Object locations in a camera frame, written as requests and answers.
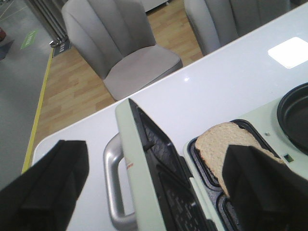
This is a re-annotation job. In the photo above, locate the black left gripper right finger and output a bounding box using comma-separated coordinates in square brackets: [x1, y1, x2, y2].
[222, 145, 308, 231]

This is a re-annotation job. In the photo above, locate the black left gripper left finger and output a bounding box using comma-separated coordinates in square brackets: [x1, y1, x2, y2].
[0, 140, 89, 231]

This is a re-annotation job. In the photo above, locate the white bread slice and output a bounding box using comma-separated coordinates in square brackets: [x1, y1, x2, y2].
[195, 122, 284, 197]

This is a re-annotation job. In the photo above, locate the mint green sandwich maker lid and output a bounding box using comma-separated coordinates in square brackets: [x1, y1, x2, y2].
[103, 99, 216, 231]

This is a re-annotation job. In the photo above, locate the mint green breakfast maker base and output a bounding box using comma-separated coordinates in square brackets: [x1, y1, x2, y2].
[183, 99, 308, 231]

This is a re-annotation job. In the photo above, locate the black round frying pan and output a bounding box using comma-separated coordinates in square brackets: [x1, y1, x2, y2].
[277, 83, 308, 154]

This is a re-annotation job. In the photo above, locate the left grey upholstered chair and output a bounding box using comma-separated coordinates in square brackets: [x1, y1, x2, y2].
[62, 0, 183, 100]

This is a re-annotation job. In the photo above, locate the grey upholstered chair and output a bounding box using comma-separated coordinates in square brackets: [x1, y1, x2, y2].
[184, 0, 306, 56]
[62, 0, 183, 100]

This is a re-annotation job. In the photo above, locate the right grey upholstered chair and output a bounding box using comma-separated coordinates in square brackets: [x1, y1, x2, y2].
[184, 0, 306, 56]

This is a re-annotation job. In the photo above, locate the metal barrier post base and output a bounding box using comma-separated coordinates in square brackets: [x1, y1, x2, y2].
[49, 36, 68, 48]

